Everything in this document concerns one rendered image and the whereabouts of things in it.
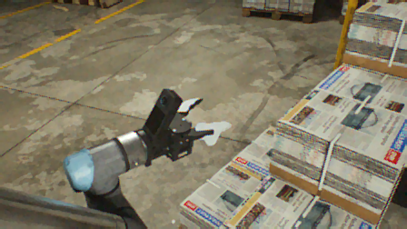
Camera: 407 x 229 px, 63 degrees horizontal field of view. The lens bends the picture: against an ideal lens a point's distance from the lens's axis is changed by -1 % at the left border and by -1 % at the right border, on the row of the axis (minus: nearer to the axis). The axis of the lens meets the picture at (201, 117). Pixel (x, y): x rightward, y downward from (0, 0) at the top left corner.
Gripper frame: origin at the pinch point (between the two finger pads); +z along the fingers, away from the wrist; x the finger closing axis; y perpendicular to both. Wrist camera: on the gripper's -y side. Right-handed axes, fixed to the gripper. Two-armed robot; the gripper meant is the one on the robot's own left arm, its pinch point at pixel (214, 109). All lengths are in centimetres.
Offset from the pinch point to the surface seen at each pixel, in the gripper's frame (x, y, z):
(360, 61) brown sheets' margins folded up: -10, 16, 89
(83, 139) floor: -165, 147, 10
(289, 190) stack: 11, 40, 30
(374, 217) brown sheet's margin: 35, 33, 39
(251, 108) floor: -118, 141, 156
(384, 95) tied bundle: 10, 16, 74
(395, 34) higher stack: -3, 1, 92
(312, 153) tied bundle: 11.1, 23.2, 33.6
